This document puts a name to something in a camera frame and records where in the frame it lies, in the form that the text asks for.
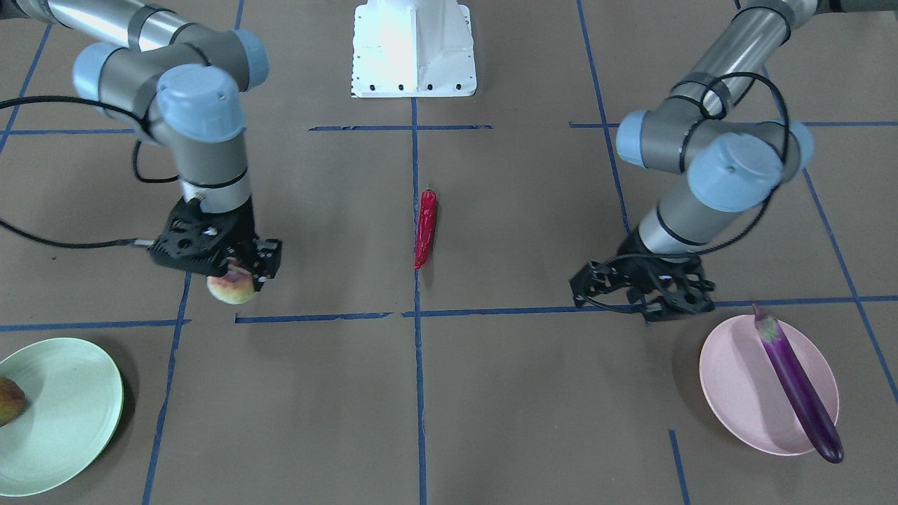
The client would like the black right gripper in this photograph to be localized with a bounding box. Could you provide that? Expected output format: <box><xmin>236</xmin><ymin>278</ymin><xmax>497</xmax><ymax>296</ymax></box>
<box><xmin>149</xmin><ymin>198</ymin><xmax>283</xmax><ymax>292</ymax></box>

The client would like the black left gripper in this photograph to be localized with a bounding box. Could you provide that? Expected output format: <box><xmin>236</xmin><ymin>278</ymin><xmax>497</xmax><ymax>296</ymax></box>
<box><xmin>570</xmin><ymin>232</ymin><xmax>716</xmax><ymax>322</ymax></box>

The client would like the pink peach fruit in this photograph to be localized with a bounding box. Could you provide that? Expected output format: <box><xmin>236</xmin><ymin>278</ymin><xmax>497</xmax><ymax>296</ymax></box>
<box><xmin>206</xmin><ymin>267</ymin><xmax>257</xmax><ymax>306</ymax></box>

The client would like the red chili pepper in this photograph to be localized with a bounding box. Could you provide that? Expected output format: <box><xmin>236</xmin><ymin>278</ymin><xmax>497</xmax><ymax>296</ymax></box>
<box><xmin>414</xmin><ymin>185</ymin><xmax>438</xmax><ymax>271</ymax></box>

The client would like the purple eggplant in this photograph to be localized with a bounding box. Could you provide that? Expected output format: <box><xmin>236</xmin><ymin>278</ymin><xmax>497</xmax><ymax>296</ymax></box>
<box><xmin>751</xmin><ymin>303</ymin><xmax>845</xmax><ymax>464</ymax></box>

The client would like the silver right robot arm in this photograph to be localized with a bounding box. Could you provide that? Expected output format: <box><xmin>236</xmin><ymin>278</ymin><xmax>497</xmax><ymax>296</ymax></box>
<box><xmin>2</xmin><ymin>1</ymin><xmax>282</xmax><ymax>293</ymax></box>

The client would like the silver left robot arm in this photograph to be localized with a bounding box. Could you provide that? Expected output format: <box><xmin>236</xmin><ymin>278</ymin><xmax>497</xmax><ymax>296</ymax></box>
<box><xmin>570</xmin><ymin>1</ymin><xmax>821</xmax><ymax>322</ymax></box>

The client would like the light pink plate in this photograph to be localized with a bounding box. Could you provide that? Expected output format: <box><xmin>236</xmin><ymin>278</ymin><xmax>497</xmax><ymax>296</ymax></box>
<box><xmin>699</xmin><ymin>314</ymin><xmax>840</xmax><ymax>457</ymax></box>

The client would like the light green plate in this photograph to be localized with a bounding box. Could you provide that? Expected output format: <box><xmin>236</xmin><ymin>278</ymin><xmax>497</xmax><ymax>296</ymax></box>
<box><xmin>1</xmin><ymin>337</ymin><xmax>124</xmax><ymax>497</ymax></box>

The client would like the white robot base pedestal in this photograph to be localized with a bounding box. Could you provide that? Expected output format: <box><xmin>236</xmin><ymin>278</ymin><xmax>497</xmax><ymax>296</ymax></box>
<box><xmin>351</xmin><ymin>1</ymin><xmax>478</xmax><ymax>99</ymax></box>

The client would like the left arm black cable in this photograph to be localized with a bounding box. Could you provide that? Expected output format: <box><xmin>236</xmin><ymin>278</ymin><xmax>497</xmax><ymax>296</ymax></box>
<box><xmin>673</xmin><ymin>72</ymin><xmax>791</xmax><ymax>257</ymax></box>

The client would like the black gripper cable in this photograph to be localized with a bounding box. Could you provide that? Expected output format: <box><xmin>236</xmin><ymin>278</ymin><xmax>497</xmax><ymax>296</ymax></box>
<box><xmin>0</xmin><ymin>95</ymin><xmax>183</xmax><ymax>250</ymax></box>

